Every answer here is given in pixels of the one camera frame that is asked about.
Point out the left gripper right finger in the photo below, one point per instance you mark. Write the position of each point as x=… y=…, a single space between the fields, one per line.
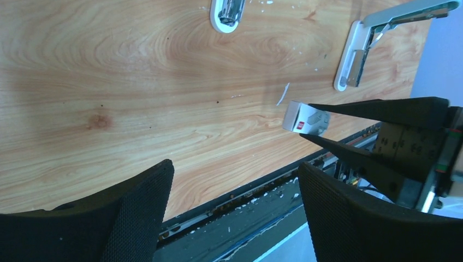
x=347 y=224

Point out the white staple box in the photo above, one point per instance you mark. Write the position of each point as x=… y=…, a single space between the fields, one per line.
x=304 y=119

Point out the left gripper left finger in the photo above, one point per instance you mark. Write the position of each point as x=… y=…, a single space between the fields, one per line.
x=120 y=223

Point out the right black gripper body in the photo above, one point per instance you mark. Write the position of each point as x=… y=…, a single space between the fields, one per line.
x=426 y=158

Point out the grey white stapler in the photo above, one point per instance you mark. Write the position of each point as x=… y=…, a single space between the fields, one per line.
x=365 y=34

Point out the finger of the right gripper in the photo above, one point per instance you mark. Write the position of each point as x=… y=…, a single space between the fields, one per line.
x=430 y=113
x=395 y=172

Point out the white paper scrap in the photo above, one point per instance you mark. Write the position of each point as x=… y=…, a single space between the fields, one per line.
x=283 y=94

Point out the small white stapler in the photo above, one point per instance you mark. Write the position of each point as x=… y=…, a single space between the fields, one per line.
x=225 y=15

